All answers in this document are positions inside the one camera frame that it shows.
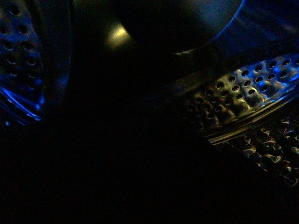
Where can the grey front-load washing machine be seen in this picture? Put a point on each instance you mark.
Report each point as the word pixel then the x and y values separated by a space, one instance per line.
pixel 227 70

